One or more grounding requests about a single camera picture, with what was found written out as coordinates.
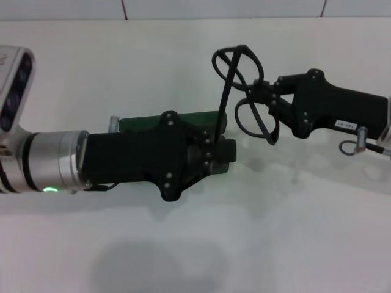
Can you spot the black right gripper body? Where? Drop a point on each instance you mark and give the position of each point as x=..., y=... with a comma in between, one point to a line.
x=336, y=103

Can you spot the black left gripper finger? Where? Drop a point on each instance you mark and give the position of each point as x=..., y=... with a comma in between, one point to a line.
x=227, y=145
x=227, y=156

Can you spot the black glasses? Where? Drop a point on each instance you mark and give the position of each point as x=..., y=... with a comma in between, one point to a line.
x=227, y=88

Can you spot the green glasses case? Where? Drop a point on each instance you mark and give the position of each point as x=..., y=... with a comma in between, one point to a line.
x=137, y=122

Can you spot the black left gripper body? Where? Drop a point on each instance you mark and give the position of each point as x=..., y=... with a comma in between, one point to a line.
x=131, y=155

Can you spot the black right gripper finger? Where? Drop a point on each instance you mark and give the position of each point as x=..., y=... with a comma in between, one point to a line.
x=265, y=86
x=278, y=105

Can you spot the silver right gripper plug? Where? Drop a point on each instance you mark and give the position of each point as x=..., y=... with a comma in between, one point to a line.
x=361, y=138

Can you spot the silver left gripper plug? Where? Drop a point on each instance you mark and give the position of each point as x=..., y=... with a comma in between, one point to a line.
x=114, y=123

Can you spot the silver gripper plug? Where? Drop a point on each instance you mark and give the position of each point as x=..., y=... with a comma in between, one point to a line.
x=361, y=138
x=114, y=123

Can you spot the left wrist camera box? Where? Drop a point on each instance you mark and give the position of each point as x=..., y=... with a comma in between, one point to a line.
x=18, y=85

